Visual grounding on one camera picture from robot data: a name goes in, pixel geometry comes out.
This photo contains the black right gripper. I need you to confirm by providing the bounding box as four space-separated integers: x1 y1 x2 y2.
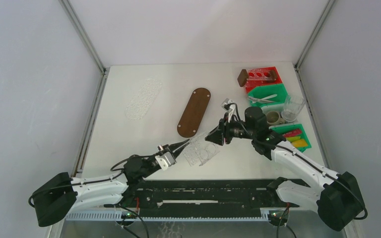
205 113 255 146

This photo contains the clear textured acrylic holder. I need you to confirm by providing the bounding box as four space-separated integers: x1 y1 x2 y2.
183 132 220 166

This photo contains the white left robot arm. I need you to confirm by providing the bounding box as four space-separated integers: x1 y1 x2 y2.
28 139 190 227

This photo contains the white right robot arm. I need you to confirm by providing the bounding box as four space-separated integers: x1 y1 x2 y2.
205 103 368 231

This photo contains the brown oval wooden tray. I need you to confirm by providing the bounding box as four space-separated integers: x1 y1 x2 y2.
177 88 211 138

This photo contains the clear textured oval tray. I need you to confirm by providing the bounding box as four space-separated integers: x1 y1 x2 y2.
125 78 163 120

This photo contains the green toothpaste tube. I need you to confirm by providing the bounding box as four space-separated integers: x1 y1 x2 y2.
286 136 302 142

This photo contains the green bin with toothpaste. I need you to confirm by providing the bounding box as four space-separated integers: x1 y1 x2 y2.
270 123 312 152

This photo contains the red toothpaste tube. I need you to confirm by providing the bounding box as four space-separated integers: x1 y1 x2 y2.
282 128 303 138

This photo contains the yellow toothpaste tube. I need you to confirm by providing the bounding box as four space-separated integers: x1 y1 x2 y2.
291 139 309 148

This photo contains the grey ceramic cup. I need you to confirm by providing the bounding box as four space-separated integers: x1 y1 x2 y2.
265 111 286 126

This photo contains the green bin with toothbrushes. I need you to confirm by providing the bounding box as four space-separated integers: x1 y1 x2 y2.
248 84 288 107

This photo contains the white storage bin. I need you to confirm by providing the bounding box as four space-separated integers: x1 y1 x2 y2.
261 103 298 126

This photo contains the red storage bin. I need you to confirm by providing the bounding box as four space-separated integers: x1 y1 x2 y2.
241 66 282 93

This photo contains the clear glass tumbler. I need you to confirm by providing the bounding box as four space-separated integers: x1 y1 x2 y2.
281 94 306 122

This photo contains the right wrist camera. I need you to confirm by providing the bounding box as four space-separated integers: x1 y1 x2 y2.
221 98 236 114

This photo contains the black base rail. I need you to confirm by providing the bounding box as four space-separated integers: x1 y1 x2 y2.
104 179 287 219

